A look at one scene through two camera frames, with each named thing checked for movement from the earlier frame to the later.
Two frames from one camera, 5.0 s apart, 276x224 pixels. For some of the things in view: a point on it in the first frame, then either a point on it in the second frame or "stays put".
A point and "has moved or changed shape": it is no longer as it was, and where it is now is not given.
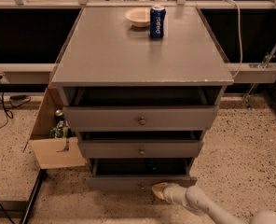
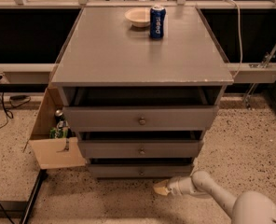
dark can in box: (60, 116) stays put
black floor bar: (43, 173) stays put
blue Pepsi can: (157, 19) stays put
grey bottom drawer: (138, 174) has moved or changed shape
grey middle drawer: (140, 148) stays put
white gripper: (172, 191) → (174, 186)
